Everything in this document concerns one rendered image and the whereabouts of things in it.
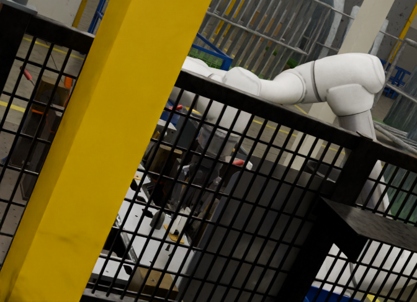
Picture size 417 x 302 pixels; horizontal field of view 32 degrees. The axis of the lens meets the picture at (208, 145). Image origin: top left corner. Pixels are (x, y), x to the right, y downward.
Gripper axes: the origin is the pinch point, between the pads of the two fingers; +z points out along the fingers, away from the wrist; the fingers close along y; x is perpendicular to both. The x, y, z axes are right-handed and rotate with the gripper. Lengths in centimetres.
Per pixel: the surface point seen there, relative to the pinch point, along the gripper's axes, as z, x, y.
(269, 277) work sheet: -16, 55, 7
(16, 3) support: -47, 58, 64
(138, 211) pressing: 8.8, -19.7, 3.1
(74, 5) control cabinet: 55, -699, -104
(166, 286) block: 2.9, 30.6, 11.6
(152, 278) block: 2.9, 28.1, 14.2
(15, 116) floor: 108, -383, -26
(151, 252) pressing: 8.8, 3.3, 5.1
